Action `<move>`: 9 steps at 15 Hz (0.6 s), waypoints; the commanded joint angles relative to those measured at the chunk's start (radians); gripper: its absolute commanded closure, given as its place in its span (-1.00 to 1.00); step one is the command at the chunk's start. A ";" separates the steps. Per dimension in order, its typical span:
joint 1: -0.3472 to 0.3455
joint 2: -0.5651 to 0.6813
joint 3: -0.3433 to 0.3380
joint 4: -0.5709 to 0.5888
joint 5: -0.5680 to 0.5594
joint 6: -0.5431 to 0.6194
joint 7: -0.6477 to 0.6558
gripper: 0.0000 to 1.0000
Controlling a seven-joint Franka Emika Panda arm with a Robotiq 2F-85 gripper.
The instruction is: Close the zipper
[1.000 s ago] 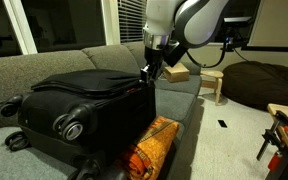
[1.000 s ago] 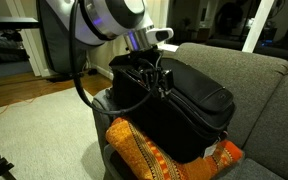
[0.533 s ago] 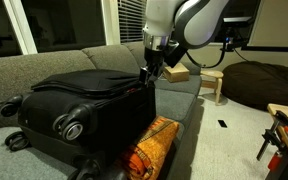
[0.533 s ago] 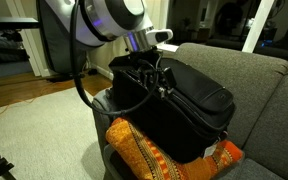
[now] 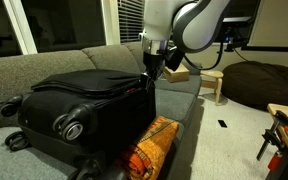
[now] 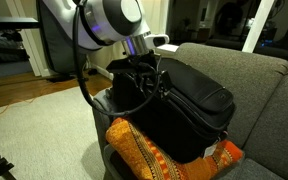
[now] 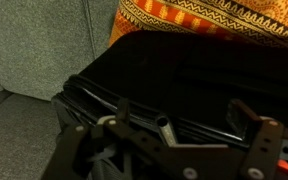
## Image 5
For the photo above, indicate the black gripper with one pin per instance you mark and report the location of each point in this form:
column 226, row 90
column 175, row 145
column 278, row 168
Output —
column 154, row 61

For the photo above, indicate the black fabric wheeled suitcase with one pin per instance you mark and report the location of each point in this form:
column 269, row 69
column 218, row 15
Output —
column 117, row 113

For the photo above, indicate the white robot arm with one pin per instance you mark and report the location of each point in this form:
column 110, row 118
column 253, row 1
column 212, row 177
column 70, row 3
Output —
column 197, row 23

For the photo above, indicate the wooden box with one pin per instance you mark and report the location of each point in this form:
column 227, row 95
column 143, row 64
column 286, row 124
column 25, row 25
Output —
column 179, row 75

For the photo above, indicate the white window blinds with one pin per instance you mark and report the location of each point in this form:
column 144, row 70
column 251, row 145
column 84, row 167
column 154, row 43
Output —
column 130, row 20

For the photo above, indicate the orange patterned pillow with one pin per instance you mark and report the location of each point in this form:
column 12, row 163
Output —
column 154, row 143

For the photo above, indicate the small wooden stool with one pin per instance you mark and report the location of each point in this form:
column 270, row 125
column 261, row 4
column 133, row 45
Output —
column 214, row 75

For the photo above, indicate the black phone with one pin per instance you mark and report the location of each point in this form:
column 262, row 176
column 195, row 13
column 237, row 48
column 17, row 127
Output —
column 222, row 123

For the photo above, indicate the dark beanbag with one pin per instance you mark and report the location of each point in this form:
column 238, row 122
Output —
column 264, row 85

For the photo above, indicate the grey fabric sofa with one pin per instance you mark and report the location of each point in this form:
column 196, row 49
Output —
column 27, row 70

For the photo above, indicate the black bar clamp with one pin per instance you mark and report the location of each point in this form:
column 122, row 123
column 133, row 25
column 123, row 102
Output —
column 270, row 136

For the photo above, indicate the black stand camera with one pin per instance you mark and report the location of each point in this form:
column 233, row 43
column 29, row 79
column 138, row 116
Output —
column 239, row 26

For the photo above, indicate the white window frame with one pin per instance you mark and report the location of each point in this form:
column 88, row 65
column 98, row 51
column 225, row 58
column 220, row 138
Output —
column 19, row 26

